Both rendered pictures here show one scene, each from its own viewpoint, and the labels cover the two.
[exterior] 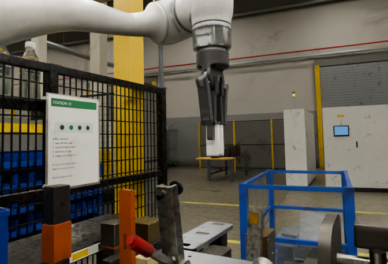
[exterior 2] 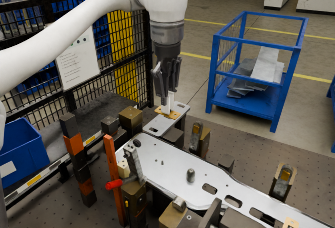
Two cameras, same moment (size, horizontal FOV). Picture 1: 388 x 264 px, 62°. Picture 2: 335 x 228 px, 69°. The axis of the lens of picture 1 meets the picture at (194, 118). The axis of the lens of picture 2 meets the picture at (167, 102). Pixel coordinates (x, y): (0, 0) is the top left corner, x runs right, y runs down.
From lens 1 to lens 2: 0.45 m
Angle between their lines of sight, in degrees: 37
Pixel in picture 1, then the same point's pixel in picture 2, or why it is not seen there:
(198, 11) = (153, 12)
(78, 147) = (80, 56)
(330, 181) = (301, 4)
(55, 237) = (72, 144)
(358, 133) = not seen: outside the picture
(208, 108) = (160, 90)
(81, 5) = (45, 52)
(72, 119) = not seen: hidden behind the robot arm
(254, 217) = (196, 129)
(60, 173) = (70, 77)
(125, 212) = (108, 147)
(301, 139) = not seen: outside the picture
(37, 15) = (13, 80)
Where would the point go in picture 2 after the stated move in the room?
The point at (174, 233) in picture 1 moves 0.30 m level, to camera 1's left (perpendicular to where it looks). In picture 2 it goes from (135, 168) to (43, 161)
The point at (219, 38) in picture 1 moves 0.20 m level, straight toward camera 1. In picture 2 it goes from (170, 38) to (152, 73)
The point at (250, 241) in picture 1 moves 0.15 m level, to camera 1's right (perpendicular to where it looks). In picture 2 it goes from (192, 140) to (229, 143)
